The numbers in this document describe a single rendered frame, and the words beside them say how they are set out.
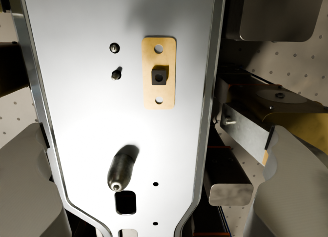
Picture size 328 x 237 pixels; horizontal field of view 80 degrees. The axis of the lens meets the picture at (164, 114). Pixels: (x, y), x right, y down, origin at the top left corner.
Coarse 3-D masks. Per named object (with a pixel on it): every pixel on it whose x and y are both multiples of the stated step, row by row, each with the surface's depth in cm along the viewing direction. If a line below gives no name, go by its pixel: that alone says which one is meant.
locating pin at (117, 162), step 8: (112, 160) 27; (120, 160) 26; (128, 160) 27; (112, 168) 25; (120, 168) 25; (128, 168) 25; (112, 176) 24; (120, 176) 24; (128, 176) 25; (112, 184) 24; (120, 184) 24; (128, 184) 25
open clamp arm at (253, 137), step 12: (228, 108) 25; (240, 108) 25; (228, 120) 25; (240, 120) 23; (252, 120) 21; (228, 132) 26; (240, 132) 23; (252, 132) 21; (264, 132) 19; (240, 144) 23; (252, 144) 21; (264, 144) 19; (264, 156) 19; (324, 156) 16
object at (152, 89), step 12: (144, 48) 22; (168, 48) 22; (144, 60) 22; (156, 60) 22; (168, 60) 22; (144, 72) 23; (156, 72) 22; (168, 72) 23; (144, 84) 23; (156, 84) 22; (168, 84) 23; (144, 96) 24; (156, 96) 24; (168, 96) 24; (156, 108) 25; (168, 108) 25
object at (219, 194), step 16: (208, 144) 43; (224, 144) 47; (208, 160) 37; (224, 160) 37; (208, 176) 34; (224, 176) 33; (240, 176) 33; (208, 192) 33; (224, 192) 32; (240, 192) 32
